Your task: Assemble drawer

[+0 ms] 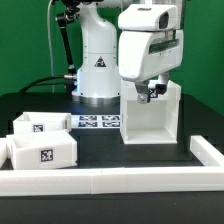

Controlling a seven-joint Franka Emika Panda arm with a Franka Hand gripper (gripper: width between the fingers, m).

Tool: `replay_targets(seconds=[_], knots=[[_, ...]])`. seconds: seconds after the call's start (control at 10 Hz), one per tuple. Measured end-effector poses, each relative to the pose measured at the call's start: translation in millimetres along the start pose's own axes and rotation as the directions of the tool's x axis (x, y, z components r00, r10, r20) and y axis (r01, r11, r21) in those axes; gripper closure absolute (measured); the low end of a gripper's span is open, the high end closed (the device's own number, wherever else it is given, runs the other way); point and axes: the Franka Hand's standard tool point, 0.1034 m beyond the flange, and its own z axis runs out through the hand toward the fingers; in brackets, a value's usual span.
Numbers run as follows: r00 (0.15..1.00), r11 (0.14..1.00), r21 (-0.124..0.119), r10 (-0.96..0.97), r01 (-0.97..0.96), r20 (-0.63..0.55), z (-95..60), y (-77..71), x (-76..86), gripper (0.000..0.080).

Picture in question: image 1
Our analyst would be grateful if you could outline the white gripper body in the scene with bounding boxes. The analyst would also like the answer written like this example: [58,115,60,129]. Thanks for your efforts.
[118,30,183,83]

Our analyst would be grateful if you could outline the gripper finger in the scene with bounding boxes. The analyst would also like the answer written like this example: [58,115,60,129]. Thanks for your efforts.
[135,81,150,104]
[155,72,170,95]

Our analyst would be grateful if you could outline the white drawer cabinet box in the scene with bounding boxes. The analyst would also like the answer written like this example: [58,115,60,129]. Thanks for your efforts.
[120,81,181,144]

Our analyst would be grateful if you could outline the white front drawer tray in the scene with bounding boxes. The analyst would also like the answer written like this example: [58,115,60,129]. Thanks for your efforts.
[6,130,77,170]

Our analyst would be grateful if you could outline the white drawer tray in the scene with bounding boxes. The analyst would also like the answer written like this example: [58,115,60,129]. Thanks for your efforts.
[13,112,71,134]
[6,130,77,170]

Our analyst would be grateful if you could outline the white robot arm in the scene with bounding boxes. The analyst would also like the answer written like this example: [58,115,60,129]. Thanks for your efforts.
[63,0,183,104]

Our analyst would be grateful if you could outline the white rear drawer tray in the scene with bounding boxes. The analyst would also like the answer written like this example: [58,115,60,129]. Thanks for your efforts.
[13,112,71,134]

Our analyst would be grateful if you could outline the white marker tag sheet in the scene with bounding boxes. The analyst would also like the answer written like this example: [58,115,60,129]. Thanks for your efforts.
[71,115,120,129]

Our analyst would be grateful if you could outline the black cable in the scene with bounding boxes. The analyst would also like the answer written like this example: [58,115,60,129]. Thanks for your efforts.
[18,74,78,94]

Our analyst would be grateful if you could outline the white right barrier wall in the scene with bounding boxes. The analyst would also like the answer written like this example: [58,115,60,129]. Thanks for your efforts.
[190,135,224,167]

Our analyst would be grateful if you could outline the white barrier wall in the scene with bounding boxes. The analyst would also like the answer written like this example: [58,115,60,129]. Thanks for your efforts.
[0,166,224,196]
[0,138,7,168]
[190,135,224,167]

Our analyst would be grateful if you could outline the white thin cable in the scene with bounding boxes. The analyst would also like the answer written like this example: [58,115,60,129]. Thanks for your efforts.
[46,0,56,94]

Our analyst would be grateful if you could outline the white left barrier wall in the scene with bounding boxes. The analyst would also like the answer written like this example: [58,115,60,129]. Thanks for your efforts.
[0,138,7,168]

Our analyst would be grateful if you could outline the white front barrier wall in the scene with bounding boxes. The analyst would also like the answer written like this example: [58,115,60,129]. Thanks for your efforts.
[0,166,224,196]

